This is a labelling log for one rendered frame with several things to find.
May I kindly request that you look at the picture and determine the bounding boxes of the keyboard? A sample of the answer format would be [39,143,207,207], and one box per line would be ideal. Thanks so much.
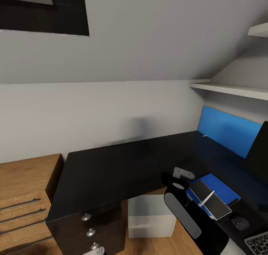
[244,232,268,255]

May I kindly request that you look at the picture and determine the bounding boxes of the monitor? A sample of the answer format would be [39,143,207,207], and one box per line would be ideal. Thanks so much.
[242,121,268,210]

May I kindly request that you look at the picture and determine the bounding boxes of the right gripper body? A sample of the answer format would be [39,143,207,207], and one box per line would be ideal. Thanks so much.
[162,173,188,191]

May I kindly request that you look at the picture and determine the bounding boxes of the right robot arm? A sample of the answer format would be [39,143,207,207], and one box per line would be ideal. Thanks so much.
[160,167,246,255]

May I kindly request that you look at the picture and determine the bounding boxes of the folder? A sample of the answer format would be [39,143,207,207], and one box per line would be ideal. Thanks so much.
[186,173,241,220]

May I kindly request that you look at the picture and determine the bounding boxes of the pen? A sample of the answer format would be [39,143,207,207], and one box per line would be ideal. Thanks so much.
[200,191,214,206]

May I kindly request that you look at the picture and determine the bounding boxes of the notebook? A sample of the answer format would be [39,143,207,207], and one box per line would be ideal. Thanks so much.
[189,180,232,220]

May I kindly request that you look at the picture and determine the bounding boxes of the mouse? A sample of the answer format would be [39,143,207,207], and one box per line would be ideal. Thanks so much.
[231,216,250,231]

